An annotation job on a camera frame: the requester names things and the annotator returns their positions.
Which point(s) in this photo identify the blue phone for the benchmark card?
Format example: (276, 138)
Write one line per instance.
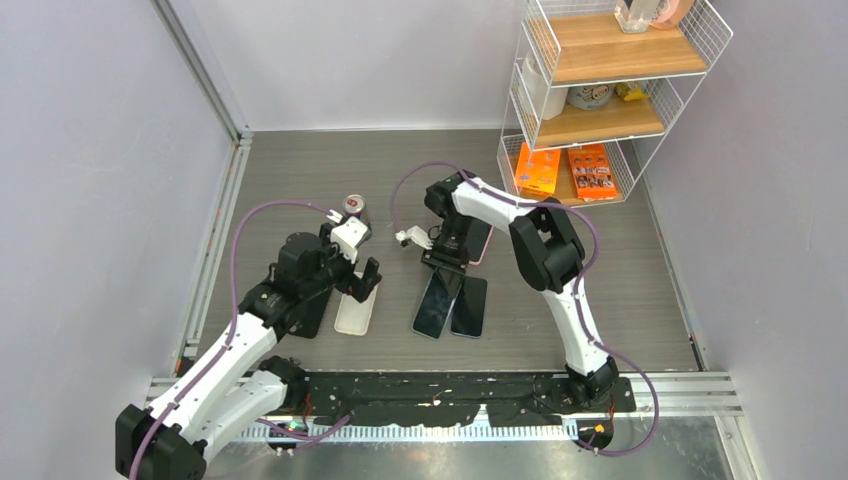
(467, 318)

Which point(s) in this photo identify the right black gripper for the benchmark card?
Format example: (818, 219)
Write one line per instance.
(452, 278)

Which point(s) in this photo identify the clear glass jar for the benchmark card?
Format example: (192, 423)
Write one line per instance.
(635, 16)

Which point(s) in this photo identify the orange snack box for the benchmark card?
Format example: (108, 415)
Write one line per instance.
(591, 172)
(537, 171)

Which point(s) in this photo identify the white bottle on shelf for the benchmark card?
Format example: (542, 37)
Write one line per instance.
(548, 102)

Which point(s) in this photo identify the pink tape roll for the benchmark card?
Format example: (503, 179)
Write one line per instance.
(669, 13)

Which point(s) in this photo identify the aluminium frame rail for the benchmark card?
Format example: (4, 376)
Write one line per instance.
(232, 138)

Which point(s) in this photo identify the orange snack box left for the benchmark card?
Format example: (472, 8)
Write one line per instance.
(537, 171)

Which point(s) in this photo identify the white wire shelf rack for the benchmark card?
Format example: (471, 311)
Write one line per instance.
(579, 43)

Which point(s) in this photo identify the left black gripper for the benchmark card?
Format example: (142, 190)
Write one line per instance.
(351, 284)

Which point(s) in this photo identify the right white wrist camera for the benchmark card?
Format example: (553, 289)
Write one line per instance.
(415, 235)

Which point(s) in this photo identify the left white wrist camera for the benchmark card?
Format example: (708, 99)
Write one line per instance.
(349, 233)

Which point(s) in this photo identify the round tin on shelf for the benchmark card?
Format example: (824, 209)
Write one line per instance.
(590, 97)

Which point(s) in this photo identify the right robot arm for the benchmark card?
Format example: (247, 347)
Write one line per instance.
(549, 256)

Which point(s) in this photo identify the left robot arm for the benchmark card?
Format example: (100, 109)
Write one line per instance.
(236, 381)

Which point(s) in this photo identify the orange snack box right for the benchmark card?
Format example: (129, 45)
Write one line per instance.
(591, 172)

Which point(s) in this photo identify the Red Bull can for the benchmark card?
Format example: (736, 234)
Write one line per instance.
(355, 212)

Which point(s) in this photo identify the yellow packet on shelf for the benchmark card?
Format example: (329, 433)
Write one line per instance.
(631, 91)

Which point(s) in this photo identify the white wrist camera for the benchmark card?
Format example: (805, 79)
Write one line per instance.
(415, 235)
(349, 233)

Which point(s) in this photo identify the black phone case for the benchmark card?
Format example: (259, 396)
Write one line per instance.
(308, 323)

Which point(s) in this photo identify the teal phone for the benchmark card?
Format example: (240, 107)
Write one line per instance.
(435, 308)

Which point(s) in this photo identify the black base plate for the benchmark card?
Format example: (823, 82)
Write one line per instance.
(446, 399)

